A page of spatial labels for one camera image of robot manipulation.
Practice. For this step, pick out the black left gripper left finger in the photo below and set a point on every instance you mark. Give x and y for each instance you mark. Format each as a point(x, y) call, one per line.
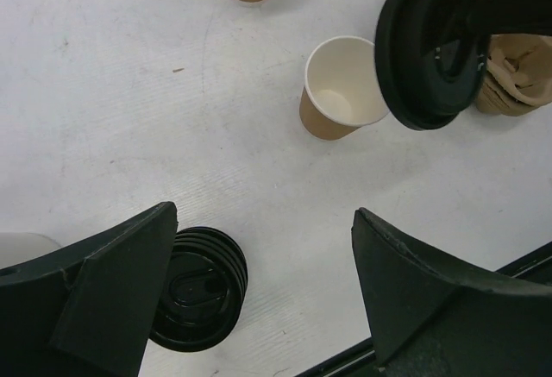
point(87, 309)

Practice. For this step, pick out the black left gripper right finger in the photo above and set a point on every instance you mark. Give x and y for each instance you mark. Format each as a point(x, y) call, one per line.
point(433, 314)

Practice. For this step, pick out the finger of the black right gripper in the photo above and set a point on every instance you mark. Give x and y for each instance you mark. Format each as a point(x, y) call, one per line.
point(501, 17)

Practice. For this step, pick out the black cup lid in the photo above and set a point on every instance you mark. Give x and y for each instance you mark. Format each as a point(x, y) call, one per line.
point(429, 65)

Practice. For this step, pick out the brown paper cup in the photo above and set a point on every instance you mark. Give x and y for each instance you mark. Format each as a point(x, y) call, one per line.
point(341, 92)

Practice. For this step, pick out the stack of black cup lids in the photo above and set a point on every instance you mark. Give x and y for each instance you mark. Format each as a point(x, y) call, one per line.
point(203, 293)

